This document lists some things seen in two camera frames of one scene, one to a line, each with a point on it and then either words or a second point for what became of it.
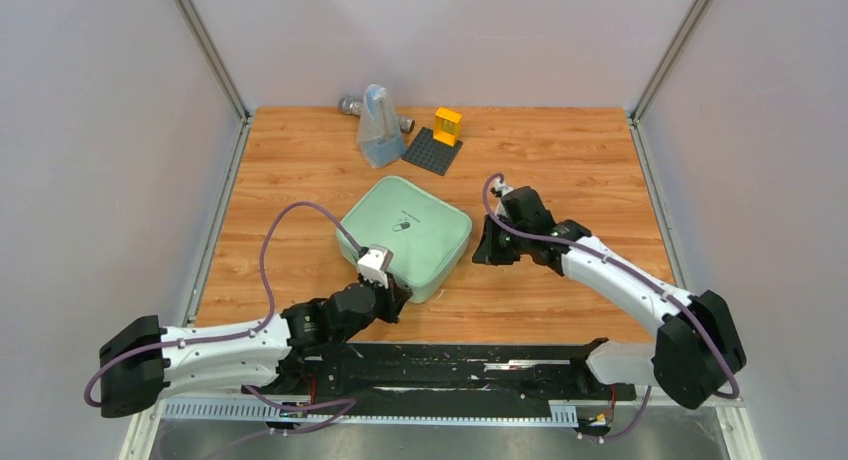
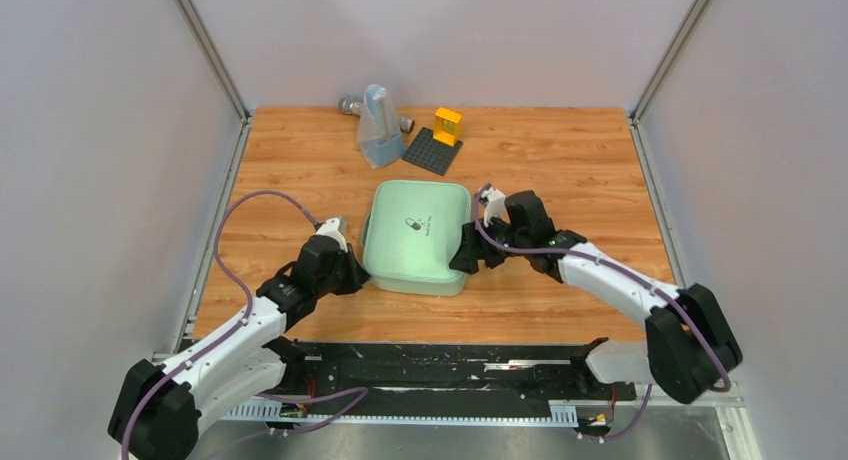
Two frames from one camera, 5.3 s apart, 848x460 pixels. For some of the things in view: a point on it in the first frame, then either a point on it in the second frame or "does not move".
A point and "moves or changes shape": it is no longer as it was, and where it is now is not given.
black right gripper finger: x=496 y=246 → x=474 y=247
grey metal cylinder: x=348 y=105 does not move
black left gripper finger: x=396 y=295 → x=355 y=275
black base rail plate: x=450 y=373 does not move
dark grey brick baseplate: x=429 y=154 does not move
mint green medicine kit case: x=424 y=232 moves or changes shape
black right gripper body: x=518 y=249 does not move
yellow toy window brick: x=446 y=126 does not move
